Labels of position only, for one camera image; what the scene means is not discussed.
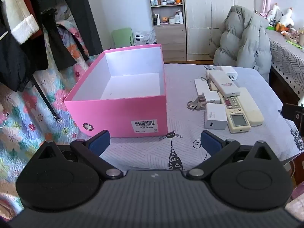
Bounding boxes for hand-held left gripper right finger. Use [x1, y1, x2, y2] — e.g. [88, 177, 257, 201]
[186, 131, 277, 180]

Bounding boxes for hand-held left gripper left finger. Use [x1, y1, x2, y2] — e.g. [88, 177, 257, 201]
[36, 130, 124, 179]

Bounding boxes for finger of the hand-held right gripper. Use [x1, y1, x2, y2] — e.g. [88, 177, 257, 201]
[281, 103, 304, 134]

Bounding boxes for large white usb charger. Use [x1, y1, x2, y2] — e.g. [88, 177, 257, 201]
[205, 103, 228, 130]

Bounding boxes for pink cardboard box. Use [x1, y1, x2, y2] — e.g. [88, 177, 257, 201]
[64, 44, 168, 138]

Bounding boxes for remote control with display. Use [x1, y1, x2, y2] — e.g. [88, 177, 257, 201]
[218, 91, 251, 134]

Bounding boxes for plain cream remote control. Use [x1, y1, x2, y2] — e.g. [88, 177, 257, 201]
[237, 87, 265, 126]

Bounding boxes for cream remote with red label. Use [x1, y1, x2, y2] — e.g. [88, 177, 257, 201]
[206, 70, 241, 97]

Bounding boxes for grey printed tablecloth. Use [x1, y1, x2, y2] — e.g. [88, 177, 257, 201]
[56, 63, 304, 171]

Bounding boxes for small white usb charger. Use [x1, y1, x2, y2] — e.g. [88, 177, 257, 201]
[204, 91, 221, 104]

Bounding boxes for white power bank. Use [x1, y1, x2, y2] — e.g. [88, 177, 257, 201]
[194, 78, 210, 98]

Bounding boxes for geometric patterned desk cloth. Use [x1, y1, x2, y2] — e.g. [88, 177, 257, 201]
[265, 27, 304, 93]

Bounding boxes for black belt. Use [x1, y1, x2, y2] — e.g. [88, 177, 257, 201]
[31, 76, 61, 124]

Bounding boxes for white charger with prongs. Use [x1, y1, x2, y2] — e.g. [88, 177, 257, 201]
[220, 66, 238, 81]

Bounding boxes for floral quilt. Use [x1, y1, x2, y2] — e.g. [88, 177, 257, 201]
[0, 6, 96, 219]

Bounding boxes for grey puffy jacket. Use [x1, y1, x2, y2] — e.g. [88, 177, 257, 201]
[213, 5, 272, 83]

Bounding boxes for white goose plush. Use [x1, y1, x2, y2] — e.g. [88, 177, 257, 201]
[279, 8, 295, 33]
[267, 3, 283, 25]

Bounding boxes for wooden shelf unit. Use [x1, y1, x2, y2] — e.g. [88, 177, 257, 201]
[147, 0, 187, 63]

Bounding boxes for white printed package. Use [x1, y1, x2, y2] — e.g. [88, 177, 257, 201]
[133, 30, 156, 46]

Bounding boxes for black hanging jacket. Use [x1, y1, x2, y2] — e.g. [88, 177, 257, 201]
[0, 0, 49, 92]

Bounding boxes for light wooden wardrobe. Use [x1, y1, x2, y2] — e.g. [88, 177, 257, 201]
[183, 0, 255, 61]

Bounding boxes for dark hanging coat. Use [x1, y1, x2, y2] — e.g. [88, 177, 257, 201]
[31, 0, 104, 70]

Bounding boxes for cream jacket with fleece cuff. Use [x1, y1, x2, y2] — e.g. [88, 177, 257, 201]
[0, 0, 40, 44]

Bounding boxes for metal keys on ring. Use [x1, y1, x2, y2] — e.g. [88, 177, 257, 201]
[187, 96, 206, 110]

